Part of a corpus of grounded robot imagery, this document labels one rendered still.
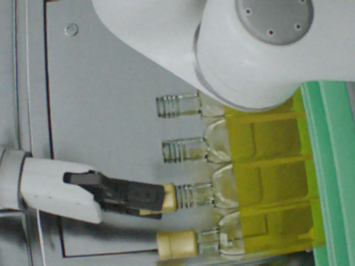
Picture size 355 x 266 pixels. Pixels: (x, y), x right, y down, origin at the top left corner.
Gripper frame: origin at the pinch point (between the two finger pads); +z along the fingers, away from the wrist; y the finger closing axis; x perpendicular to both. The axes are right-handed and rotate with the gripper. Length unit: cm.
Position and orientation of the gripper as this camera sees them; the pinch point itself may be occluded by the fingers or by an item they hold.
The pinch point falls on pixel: (146, 201)
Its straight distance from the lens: 100.5
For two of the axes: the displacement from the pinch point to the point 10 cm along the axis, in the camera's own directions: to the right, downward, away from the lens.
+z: 9.9, 1.4, -0.1
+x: 1.3, -9.3, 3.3
